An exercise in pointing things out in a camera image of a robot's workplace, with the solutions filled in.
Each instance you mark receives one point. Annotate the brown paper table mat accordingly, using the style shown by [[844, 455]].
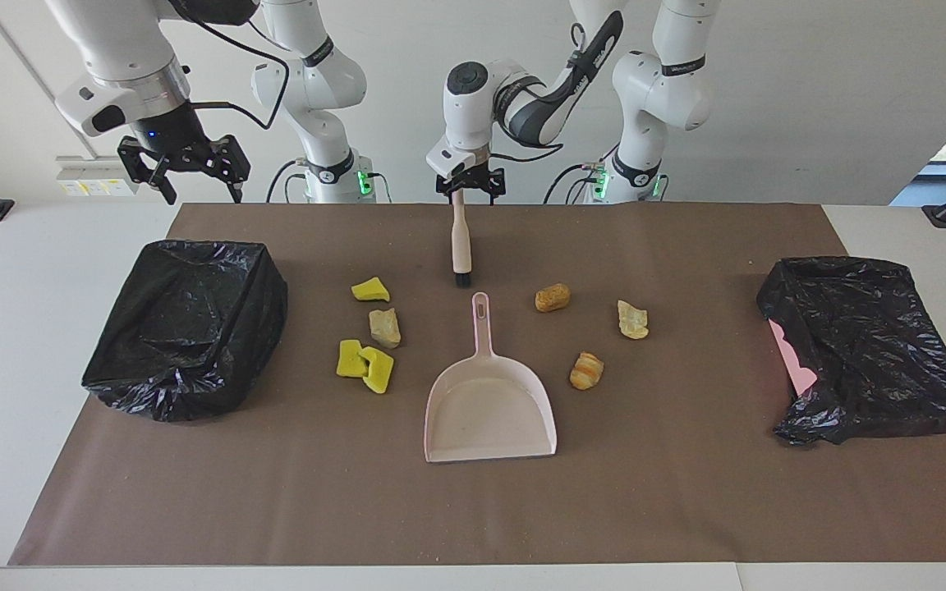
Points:
[[473, 509]]

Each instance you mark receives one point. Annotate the pale yellow sponge chunk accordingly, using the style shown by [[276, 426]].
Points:
[[632, 320]]

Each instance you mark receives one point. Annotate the orange striped sponge chunk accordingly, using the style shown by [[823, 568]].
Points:
[[586, 371]]

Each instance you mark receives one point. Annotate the crumpled black trash bag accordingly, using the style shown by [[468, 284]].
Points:
[[875, 353]]

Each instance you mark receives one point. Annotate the yellow sponge wedge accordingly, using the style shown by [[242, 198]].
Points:
[[370, 290]]

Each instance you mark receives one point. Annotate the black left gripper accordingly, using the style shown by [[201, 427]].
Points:
[[473, 174]]

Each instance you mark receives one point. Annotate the yellow sponge piece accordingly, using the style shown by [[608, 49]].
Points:
[[349, 359], [379, 371]]

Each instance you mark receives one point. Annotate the beige sponge chunk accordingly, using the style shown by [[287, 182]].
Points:
[[384, 328]]

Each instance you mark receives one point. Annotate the pink plastic bin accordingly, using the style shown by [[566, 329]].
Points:
[[793, 357]]

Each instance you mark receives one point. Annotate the beige hand brush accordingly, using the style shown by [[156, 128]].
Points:
[[461, 242]]

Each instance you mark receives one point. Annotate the pale pink dustpan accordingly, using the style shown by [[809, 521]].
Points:
[[489, 410]]

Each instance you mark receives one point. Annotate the black bag lined bin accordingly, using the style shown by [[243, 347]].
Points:
[[185, 328]]

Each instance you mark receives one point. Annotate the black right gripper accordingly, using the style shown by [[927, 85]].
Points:
[[177, 144]]

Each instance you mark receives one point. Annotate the brown round sponge chunk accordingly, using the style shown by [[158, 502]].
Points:
[[553, 298]]

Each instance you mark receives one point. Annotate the white wall socket box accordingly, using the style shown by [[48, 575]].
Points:
[[91, 171]]

